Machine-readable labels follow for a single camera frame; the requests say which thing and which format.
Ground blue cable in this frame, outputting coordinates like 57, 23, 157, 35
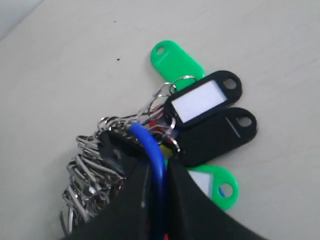
128, 121, 167, 240

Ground black key tag white label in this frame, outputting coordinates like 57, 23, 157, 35
163, 70, 243, 129

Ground green key tag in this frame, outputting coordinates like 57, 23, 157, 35
163, 159, 240, 212
150, 40, 205, 91

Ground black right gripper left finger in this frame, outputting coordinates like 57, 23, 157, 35
59, 131, 152, 240

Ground black key tag plain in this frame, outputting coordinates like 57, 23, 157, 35
175, 107, 258, 167

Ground silver metal split rings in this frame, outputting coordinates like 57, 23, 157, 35
58, 74, 198, 235

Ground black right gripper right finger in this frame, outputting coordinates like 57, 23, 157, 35
166, 160, 265, 240

